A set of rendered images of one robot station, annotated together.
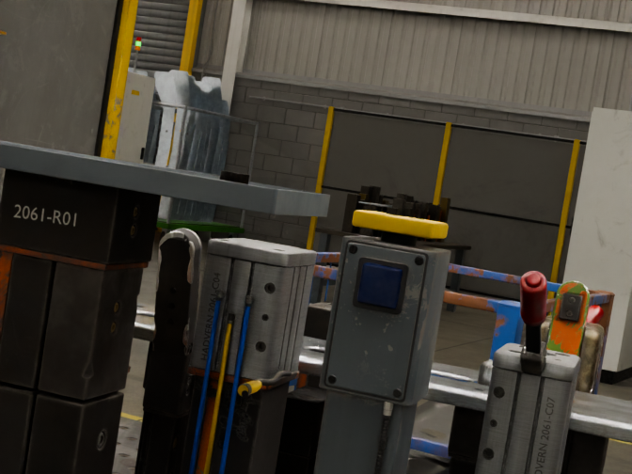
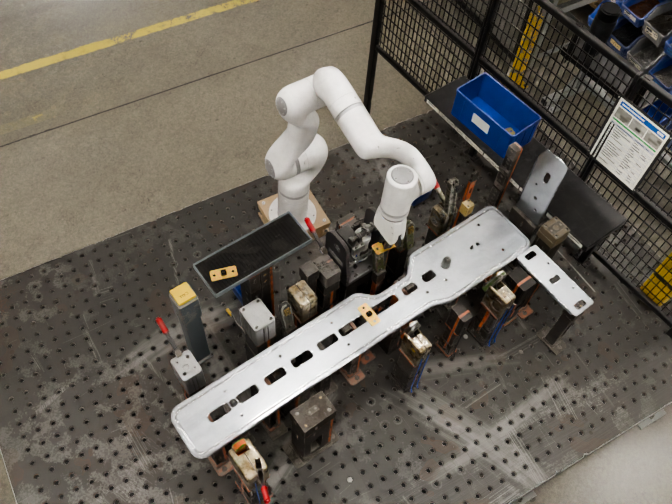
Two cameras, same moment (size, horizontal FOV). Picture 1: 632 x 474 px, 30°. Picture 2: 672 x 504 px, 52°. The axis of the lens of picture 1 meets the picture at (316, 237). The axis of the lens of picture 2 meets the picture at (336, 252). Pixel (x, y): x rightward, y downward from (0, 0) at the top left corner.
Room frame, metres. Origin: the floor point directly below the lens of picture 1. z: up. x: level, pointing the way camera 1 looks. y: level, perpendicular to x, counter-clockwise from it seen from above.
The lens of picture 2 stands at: (1.78, -0.64, 3.04)
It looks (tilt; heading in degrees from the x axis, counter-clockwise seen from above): 58 degrees down; 123
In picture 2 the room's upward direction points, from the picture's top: 6 degrees clockwise
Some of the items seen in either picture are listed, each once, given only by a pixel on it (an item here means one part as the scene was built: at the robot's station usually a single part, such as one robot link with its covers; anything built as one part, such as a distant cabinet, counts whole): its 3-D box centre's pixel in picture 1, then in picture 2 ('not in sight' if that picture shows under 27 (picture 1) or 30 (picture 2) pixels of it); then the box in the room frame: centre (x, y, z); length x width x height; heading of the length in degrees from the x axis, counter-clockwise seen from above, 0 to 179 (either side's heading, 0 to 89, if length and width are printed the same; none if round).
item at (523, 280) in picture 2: not in sight; (510, 296); (1.66, 0.78, 0.84); 0.11 x 0.10 x 0.28; 164
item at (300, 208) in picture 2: not in sight; (293, 200); (0.78, 0.59, 0.87); 0.19 x 0.19 x 0.18
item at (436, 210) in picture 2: not in sight; (435, 235); (1.30, 0.81, 0.88); 0.07 x 0.06 x 0.35; 164
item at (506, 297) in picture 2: not in sight; (490, 314); (1.64, 0.65, 0.87); 0.12 x 0.09 x 0.35; 164
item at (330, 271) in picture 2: not in sight; (325, 292); (1.13, 0.34, 0.89); 0.13 x 0.11 x 0.38; 164
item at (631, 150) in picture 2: not in sight; (628, 144); (1.71, 1.27, 1.30); 0.23 x 0.02 x 0.31; 164
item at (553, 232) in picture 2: not in sight; (540, 254); (1.66, 0.99, 0.88); 0.08 x 0.08 x 0.36; 74
